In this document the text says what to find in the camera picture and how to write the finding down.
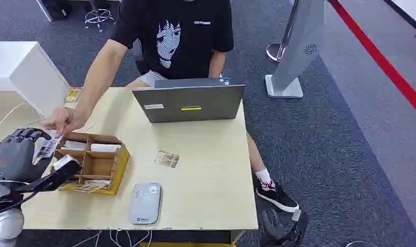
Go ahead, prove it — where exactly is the person's right hand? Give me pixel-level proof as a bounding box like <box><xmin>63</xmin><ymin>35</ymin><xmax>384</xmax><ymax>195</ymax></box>
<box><xmin>42</xmin><ymin>107</ymin><xmax>90</xmax><ymax>136</ymax></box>

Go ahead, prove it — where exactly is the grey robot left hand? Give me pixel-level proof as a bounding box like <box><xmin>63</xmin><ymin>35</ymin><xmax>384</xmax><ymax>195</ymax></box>
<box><xmin>0</xmin><ymin>128</ymin><xmax>83</xmax><ymax>192</ymax></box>

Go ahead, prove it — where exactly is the yellow card pack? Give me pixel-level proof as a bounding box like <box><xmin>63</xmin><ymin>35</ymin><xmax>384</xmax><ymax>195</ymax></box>
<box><xmin>63</xmin><ymin>87</ymin><xmax>82</xmax><ymax>104</ymax></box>

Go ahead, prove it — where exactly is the white card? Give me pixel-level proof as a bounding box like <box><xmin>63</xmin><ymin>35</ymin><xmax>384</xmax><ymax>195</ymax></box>
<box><xmin>62</xmin><ymin>140</ymin><xmax>88</xmax><ymax>151</ymax></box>
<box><xmin>90</xmin><ymin>143</ymin><xmax>120</xmax><ymax>153</ymax></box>

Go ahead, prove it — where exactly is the wooden card box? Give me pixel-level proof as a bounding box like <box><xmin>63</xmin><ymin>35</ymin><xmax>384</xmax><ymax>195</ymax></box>
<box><xmin>51</xmin><ymin>132</ymin><xmax>131</xmax><ymax>196</ymax></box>

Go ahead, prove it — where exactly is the white cabinet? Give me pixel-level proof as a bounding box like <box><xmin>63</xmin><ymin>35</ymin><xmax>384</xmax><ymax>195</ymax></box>
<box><xmin>0</xmin><ymin>41</ymin><xmax>71</xmax><ymax>118</ymax></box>

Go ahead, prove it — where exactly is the printed card stack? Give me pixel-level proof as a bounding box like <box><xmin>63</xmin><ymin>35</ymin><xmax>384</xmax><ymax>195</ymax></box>
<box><xmin>59</xmin><ymin>180</ymin><xmax>110</xmax><ymax>193</ymax></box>

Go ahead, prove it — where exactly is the chrome stool base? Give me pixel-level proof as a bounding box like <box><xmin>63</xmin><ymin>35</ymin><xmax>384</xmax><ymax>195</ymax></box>
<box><xmin>84</xmin><ymin>8</ymin><xmax>117</xmax><ymax>33</ymax></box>

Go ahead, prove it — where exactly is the clear sleeved card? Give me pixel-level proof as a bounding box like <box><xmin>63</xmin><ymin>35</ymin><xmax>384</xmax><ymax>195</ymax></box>
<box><xmin>154</xmin><ymin>149</ymin><xmax>180</xmax><ymax>169</ymax></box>

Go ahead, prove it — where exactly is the grey flat case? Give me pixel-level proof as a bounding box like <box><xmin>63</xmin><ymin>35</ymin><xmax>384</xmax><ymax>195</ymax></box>
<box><xmin>129</xmin><ymin>182</ymin><xmax>163</xmax><ymax>225</ymax></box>

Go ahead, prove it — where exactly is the grey laptop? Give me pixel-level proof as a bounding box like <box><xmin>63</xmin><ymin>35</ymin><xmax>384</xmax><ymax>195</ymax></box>
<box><xmin>132</xmin><ymin>77</ymin><xmax>246</xmax><ymax>124</ymax></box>

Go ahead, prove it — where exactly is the person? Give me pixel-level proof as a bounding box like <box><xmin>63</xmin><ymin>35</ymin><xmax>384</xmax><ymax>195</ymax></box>
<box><xmin>42</xmin><ymin>0</ymin><xmax>301</xmax><ymax>214</ymax></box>

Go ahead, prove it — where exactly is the black and white shoe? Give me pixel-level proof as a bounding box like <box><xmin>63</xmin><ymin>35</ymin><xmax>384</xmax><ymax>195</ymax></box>
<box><xmin>255</xmin><ymin>181</ymin><xmax>300</xmax><ymax>214</ymax></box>

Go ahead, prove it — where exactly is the grey display stand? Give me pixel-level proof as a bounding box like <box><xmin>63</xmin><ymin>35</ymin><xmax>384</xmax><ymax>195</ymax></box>
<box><xmin>264</xmin><ymin>0</ymin><xmax>327</xmax><ymax>99</ymax></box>

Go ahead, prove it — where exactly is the black wheeled base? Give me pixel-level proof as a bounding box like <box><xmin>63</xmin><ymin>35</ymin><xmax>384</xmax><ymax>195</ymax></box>
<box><xmin>258</xmin><ymin>204</ymin><xmax>309</xmax><ymax>247</ymax></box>

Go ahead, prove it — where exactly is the red floor tape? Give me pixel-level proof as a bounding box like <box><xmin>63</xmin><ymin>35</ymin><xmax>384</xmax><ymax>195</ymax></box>
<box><xmin>327</xmin><ymin>0</ymin><xmax>416</xmax><ymax>120</ymax></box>

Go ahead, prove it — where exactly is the white cable bundle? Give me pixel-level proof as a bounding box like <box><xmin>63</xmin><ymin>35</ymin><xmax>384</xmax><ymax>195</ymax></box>
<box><xmin>71</xmin><ymin>230</ymin><xmax>153</xmax><ymax>247</ymax></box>

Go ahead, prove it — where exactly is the chrome stanchion post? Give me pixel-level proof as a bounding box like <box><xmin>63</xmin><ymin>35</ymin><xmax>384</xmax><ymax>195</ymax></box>
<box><xmin>265</xmin><ymin>0</ymin><xmax>299</xmax><ymax>63</ymax></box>

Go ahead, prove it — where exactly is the chrome ring base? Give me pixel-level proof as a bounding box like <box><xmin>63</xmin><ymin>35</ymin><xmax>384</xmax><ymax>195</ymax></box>
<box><xmin>345</xmin><ymin>241</ymin><xmax>380</xmax><ymax>247</ymax></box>

